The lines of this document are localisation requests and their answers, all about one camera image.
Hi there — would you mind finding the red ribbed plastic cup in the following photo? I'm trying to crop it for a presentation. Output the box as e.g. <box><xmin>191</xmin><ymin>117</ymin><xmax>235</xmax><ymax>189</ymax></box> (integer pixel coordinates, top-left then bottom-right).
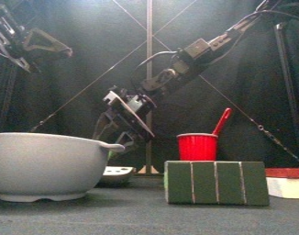
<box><xmin>175</xmin><ymin>132</ymin><xmax>221</xmax><ymax>162</ymax></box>

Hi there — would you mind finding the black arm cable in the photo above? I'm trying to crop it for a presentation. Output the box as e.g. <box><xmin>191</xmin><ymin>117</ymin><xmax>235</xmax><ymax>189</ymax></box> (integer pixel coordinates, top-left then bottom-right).
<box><xmin>130</xmin><ymin>50</ymin><xmax>179</xmax><ymax>90</ymax></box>

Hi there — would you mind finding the green sliced toy block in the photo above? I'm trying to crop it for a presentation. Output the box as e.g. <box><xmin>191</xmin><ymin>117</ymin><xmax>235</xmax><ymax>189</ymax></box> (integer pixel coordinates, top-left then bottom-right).
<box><xmin>163</xmin><ymin>160</ymin><xmax>271</xmax><ymax>207</ymax></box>

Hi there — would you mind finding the dark metal frame post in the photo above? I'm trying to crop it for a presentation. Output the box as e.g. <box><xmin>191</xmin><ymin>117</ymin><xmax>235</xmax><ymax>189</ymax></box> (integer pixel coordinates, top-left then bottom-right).
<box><xmin>274</xmin><ymin>22</ymin><xmax>299</xmax><ymax>154</ymax></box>

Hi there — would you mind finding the large grey bowl with handle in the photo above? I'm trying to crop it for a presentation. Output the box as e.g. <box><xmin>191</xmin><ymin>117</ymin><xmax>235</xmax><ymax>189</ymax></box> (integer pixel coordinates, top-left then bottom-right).
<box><xmin>0</xmin><ymin>131</ymin><xmax>127</xmax><ymax>203</ymax></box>

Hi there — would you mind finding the vertical metal frame pole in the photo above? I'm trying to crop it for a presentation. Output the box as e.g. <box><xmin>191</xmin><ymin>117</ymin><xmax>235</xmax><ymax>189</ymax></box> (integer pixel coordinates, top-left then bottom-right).
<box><xmin>137</xmin><ymin>0</ymin><xmax>162</xmax><ymax>176</ymax></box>

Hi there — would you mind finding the red spoon handle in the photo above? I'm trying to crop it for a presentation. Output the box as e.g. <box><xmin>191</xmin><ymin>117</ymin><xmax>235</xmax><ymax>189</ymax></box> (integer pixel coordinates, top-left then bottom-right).
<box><xmin>211</xmin><ymin>107</ymin><xmax>234</xmax><ymax>137</ymax></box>

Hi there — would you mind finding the small grey toy pan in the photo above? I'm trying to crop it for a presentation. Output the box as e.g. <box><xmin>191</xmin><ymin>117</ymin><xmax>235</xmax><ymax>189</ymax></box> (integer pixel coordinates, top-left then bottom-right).
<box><xmin>98</xmin><ymin>165</ymin><xmax>138</xmax><ymax>186</ymax></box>

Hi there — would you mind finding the red and white box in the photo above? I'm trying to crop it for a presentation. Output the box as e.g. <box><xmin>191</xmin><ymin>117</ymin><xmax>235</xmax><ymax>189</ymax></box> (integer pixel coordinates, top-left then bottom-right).
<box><xmin>265</xmin><ymin>167</ymin><xmax>299</xmax><ymax>200</ymax></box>

